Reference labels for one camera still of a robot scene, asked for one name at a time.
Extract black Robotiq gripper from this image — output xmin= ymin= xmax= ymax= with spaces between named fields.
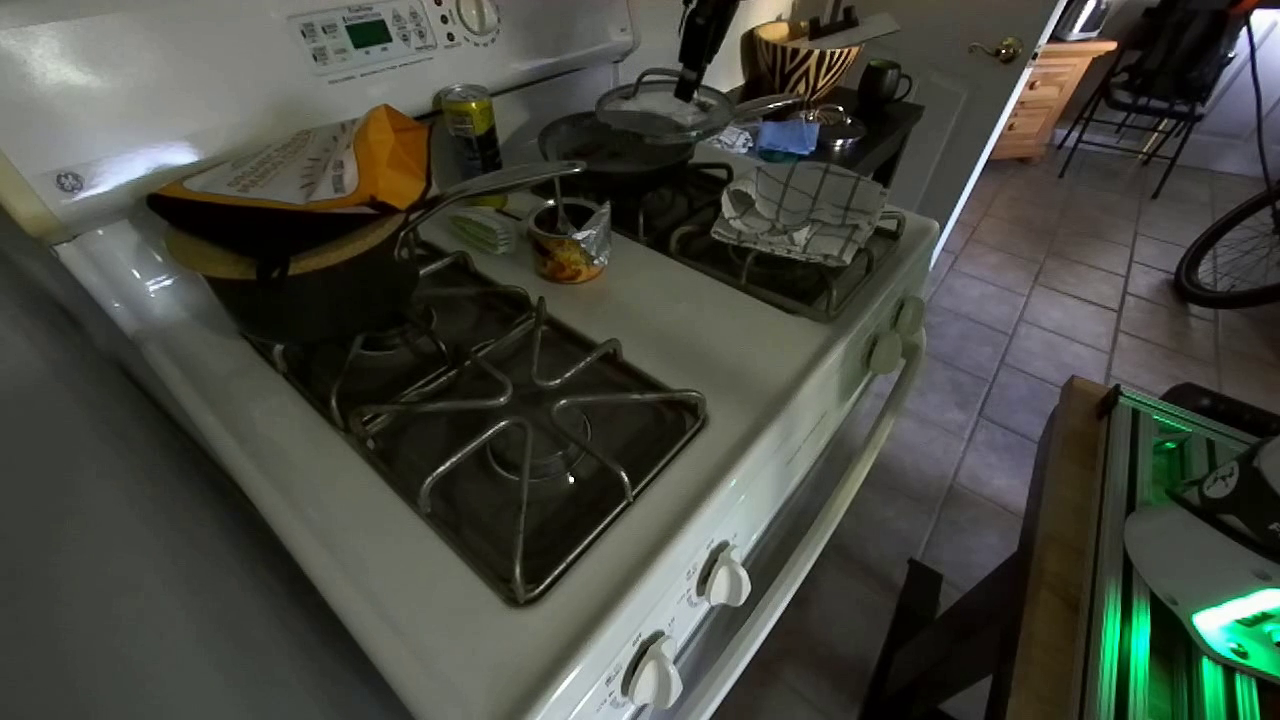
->
xmin=673 ymin=0 xmax=744 ymax=109

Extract glass pan lid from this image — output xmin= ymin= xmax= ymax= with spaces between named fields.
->
xmin=591 ymin=63 xmax=738 ymax=140

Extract white checkered towel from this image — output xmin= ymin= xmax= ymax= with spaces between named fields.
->
xmin=709 ymin=158 xmax=894 ymax=272

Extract striped wooden utensil holder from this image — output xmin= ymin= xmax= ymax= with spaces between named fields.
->
xmin=738 ymin=0 xmax=905 ymax=109

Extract blue sponge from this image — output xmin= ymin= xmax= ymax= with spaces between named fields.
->
xmin=747 ymin=118 xmax=823 ymax=166

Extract black frying pan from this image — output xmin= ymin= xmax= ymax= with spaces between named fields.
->
xmin=535 ymin=87 xmax=810 ymax=183

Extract black stove grate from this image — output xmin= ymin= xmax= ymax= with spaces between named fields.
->
xmin=211 ymin=249 xmax=712 ymax=609
xmin=535 ymin=132 xmax=894 ymax=329

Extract black mug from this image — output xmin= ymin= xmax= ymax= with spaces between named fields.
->
xmin=852 ymin=58 xmax=922 ymax=132

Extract yellow green drink can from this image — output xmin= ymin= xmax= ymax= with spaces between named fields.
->
xmin=429 ymin=81 xmax=507 ymax=192

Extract white gas stove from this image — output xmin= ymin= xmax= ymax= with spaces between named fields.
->
xmin=0 ymin=0 xmax=941 ymax=720

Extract orange paper bag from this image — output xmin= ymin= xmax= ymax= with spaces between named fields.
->
xmin=143 ymin=99 xmax=439 ymax=229

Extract dark cooking pot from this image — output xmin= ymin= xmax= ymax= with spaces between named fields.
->
xmin=143 ymin=158 xmax=591 ymax=347

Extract black chair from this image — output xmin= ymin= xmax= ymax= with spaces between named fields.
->
xmin=1055 ymin=0 xmax=1268 ymax=209

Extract bicycle wheel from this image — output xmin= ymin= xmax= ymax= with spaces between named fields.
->
xmin=1170 ymin=180 xmax=1280 ymax=311

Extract wooden robot cart green light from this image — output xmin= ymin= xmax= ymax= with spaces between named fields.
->
xmin=999 ymin=371 xmax=1280 ymax=720

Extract black stand legs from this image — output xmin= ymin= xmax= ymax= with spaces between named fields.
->
xmin=858 ymin=547 xmax=1031 ymax=720

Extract robot mounting base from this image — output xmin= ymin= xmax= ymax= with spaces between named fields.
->
xmin=1122 ymin=432 xmax=1280 ymax=687

